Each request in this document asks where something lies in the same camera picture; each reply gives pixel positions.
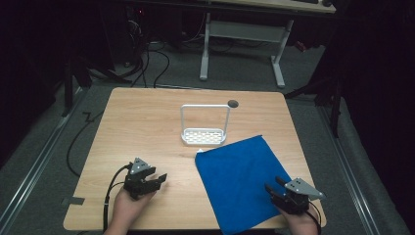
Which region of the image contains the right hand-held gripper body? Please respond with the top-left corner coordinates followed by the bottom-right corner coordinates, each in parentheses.
top-left (273, 177), bottom-right (327, 215)

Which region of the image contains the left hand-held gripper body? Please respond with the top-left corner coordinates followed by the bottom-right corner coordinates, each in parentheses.
top-left (122, 157), bottom-right (161, 201)

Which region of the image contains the person's right hand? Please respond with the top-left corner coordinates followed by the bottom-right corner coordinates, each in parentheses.
top-left (277, 205), bottom-right (320, 235)

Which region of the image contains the blue cloth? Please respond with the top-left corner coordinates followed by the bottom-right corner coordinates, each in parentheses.
top-left (194, 134), bottom-right (296, 235)

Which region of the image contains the grey tape strip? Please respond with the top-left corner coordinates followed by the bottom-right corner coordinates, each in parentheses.
top-left (60, 196), bottom-right (86, 208)

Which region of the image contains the black tripod stand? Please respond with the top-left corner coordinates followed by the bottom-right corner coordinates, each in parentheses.
top-left (283, 72), bottom-right (345, 139)

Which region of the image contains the dark computer tower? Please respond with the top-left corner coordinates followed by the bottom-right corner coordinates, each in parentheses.
top-left (122, 4), bottom-right (152, 67)

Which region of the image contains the desk with white legs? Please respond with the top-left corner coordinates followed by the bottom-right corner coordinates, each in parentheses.
top-left (199, 0), bottom-right (338, 90)

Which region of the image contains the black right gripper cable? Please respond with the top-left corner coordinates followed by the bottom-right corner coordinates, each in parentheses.
top-left (304, 200), bottom-right (323, 235)

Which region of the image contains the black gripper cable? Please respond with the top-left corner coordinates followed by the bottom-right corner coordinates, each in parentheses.
top-left (102, 164), bottom-right (133, 233)
top-left (304, 200), bottom-right (323, 235)

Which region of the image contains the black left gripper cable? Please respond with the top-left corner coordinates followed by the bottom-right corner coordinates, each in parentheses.
top-left (102, 164), bottom-right (133, 233)

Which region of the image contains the metal floor rail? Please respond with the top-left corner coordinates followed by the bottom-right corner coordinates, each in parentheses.
top-left (0, 87), bottom-right (88, 231)
top-left (316, 105), bottom-right (382, 235)

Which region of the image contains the white rack with handle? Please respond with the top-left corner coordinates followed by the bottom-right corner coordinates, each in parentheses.
top-left (179, 103), bottom-right (232, 147)

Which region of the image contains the black floor cable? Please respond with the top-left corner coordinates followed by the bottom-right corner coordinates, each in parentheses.
top-left (66, 111), bottom-right (106, 179)

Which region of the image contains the bundle of black cables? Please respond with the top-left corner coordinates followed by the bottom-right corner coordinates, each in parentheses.
top-left (120, 38), bottom-right (172, 89)

